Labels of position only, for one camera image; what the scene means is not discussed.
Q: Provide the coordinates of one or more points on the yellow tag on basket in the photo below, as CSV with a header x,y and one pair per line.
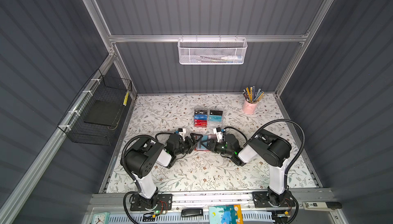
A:
x,y
126,98

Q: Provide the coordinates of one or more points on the pink pen cup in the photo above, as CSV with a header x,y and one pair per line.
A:
x,y
249,108

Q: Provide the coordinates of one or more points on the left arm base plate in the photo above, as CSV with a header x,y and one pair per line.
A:
x,y
157,203

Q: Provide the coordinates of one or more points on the markers in white basket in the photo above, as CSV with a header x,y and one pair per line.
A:
x,y
224,59

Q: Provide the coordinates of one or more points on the pens in pink cup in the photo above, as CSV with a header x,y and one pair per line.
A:
x,y
253,95

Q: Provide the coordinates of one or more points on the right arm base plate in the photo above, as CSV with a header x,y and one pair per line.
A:
x,y
265,199

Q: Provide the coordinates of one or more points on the clear plastic organizer box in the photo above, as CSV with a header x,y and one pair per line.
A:
x,y
201,117

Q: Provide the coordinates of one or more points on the white wire mesh basket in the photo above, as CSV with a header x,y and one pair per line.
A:
x,y
190,49

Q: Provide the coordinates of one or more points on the red card holder wallet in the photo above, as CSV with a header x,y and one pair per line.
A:
x,y
205,142

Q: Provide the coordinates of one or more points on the black wire wall basket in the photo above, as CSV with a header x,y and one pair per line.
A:
x,y
105,88

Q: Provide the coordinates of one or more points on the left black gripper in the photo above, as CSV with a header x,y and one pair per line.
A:
x,y
192,135

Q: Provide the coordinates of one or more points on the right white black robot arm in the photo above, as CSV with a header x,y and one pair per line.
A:
x,y
273,149

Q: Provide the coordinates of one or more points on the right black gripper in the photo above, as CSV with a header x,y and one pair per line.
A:
x,y
213,144

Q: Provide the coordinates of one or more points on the black pad in basket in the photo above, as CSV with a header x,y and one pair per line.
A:
x,y
104,113

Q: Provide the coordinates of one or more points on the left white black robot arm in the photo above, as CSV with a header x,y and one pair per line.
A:
x,y
142,152

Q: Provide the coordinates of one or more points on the black stapler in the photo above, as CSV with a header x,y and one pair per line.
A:
x,y
191,212

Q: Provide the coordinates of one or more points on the colourful picture book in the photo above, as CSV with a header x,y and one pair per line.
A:
x,y
228,214

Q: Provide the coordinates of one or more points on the small teal clock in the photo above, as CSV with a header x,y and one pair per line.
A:
x,y
100,218

